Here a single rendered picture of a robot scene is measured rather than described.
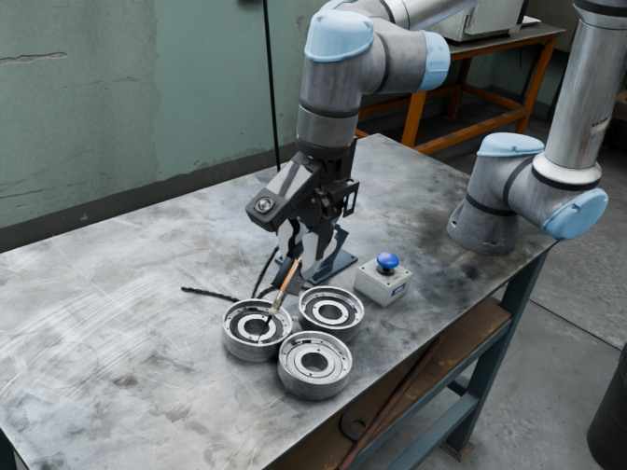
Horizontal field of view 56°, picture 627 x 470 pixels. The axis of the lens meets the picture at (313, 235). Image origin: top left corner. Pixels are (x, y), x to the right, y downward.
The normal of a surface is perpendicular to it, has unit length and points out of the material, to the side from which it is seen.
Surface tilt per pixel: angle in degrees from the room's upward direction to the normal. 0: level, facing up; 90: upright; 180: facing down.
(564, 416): 0
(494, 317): 0
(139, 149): 90
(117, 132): 90
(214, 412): 0
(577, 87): 98
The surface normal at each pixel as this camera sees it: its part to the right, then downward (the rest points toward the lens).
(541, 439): 0.14, -0.84
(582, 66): -0.76, 0.39
